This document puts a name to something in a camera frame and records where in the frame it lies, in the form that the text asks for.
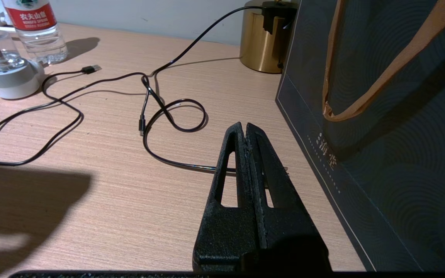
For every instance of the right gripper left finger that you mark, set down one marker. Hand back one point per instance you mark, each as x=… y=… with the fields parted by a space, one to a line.
x=226 y=239

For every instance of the clear water bottle red cap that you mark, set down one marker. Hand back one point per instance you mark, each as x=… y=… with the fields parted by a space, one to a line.
x=37 y=31

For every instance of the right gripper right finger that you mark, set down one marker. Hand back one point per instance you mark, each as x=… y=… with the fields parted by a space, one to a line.
x=284 y=231

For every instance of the brass desk lamp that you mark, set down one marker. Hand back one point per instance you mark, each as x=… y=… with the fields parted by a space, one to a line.
x=261 y=50

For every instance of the black box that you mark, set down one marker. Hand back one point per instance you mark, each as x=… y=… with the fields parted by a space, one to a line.
x=400 y=173

